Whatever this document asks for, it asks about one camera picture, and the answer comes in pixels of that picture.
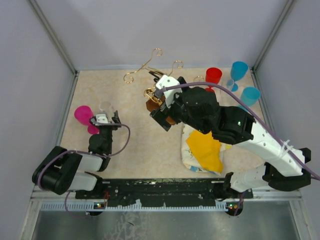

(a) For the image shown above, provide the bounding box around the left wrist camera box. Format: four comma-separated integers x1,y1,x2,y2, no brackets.
95,113,110,126

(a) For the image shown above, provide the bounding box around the pink wine glass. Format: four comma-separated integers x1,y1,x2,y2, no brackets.
74,105,99,135

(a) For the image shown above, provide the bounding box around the clear wine glass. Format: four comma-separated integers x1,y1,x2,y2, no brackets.
219,78,235,94
98,100,116,119

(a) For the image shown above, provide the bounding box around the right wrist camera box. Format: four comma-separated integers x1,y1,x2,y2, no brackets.
153,75,182,108

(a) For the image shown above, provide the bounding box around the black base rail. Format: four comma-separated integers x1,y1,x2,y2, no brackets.
75,178,241,207

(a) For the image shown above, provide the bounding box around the yellow floral cloth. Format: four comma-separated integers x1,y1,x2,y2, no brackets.
180,124,232,176

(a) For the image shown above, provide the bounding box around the blue wine glass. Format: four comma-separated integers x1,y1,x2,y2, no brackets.
240,86,261,107
230,61,249,92

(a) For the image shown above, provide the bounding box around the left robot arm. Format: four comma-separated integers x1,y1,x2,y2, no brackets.
31,110,121,199

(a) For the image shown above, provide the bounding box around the red wine glass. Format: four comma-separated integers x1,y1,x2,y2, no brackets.
205,67,223,85

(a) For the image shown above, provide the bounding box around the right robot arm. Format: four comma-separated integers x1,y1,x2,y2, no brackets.
150,75,312,198

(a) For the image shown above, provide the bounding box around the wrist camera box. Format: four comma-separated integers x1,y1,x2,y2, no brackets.
95,113,110,126
153,75,182,108

